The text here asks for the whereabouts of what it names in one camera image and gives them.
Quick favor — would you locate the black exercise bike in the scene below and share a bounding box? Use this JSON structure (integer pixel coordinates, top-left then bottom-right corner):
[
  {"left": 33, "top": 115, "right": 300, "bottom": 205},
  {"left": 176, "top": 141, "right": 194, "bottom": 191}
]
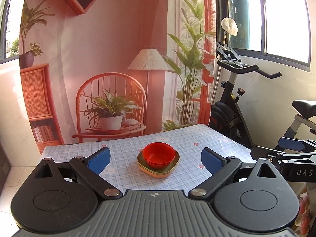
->
[{"left": 208, "top": 17, "right": 315, "bottom": 151}]

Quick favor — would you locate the small red bowl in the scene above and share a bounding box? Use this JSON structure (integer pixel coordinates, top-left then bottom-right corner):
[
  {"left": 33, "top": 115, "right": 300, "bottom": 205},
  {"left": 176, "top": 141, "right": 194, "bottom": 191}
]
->
[{"left": 142, "top": 142, "right": 175, "bottom": 166}]

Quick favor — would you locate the orange rectangular plate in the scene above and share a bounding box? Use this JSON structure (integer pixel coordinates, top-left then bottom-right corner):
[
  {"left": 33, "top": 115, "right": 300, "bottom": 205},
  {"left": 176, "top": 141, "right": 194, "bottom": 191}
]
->
[{"left": 139, "top": 165, "right": 174, "bottom": 179}]

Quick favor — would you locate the green rectangular plate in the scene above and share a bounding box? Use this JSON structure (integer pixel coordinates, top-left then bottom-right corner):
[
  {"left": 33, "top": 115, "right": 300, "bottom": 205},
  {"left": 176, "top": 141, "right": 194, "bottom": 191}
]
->
[{"left": 137, "top": 151, "right": 180, "bottom": 173}]

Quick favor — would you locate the printed room backdrop cloth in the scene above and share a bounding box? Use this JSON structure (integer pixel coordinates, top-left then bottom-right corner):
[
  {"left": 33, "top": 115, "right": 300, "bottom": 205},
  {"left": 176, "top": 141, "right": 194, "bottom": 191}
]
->
[{"left": 19, "top": 0, "right": 216, "bottom": 151}]

